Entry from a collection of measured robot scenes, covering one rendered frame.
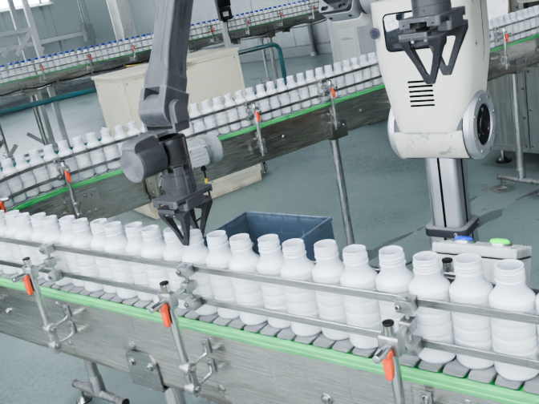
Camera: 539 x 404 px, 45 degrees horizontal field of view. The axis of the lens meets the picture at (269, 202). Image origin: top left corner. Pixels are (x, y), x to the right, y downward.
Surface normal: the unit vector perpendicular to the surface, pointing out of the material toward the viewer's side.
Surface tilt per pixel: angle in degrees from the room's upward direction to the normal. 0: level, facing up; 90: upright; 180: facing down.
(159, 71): 62
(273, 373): 90
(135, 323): 90
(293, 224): 90
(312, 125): 90
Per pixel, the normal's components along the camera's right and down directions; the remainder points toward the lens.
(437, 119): -0.59, 0.36
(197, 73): 0.56, 0.15
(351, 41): -0.81, 0.32
